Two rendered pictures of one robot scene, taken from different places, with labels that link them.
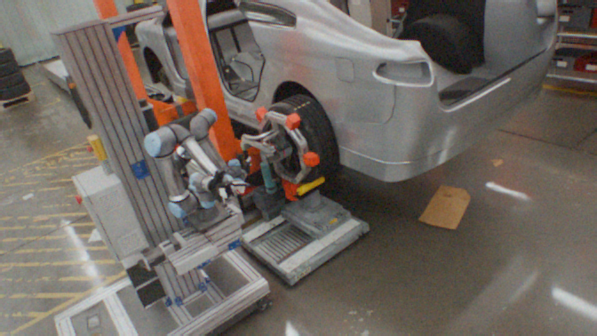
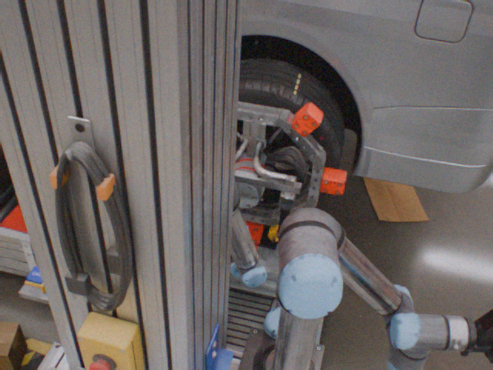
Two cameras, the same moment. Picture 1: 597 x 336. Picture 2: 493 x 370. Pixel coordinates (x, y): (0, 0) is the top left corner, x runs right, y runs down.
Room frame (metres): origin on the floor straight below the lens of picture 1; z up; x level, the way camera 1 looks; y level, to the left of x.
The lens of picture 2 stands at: (1.80, 1.29, 2.22)
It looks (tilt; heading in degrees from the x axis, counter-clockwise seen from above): 41 degrees down; 314
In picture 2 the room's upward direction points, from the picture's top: 4 degrees clockwise
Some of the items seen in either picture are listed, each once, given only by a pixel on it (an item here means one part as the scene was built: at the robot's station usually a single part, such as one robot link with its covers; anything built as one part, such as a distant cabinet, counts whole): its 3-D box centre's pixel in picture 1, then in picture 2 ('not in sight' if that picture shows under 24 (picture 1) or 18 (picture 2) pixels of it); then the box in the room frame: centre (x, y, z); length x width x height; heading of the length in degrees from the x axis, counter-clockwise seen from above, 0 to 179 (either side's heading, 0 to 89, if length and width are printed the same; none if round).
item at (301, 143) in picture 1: (283, 148); (253, 166); (2.95, 0.08, 0.85); 0.54 x 0.07 x 0.54; 33
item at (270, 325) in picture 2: (199, 193); (285, 336); (2.28, 0.61, 0.98); 0.13 x 0.12 x 0.14; 135
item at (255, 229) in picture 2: (296, 186); (249, 226); (2.98, 0.04, 0.48); 0.16 x 0.12 x 0.17; 123
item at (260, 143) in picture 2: (274, 136); (275, 153); (2.81, 0.12, 1.03); 0.19 x 0.18 x 0.11; 123
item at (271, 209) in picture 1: (278, 196); not in sight; (3.23, 0.22, 0.26); 0.42 x 0.18 x 0.35; 123
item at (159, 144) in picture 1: (171, 174); (296, 332); (2.19, 0.70, 1.19); 0.15 x 0.12 x 0.55; 135
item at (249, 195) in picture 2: (275, 152); (249, 178); (2.92, 0.14, 0.85); 0.21 x 0.14 x 0.14; 123
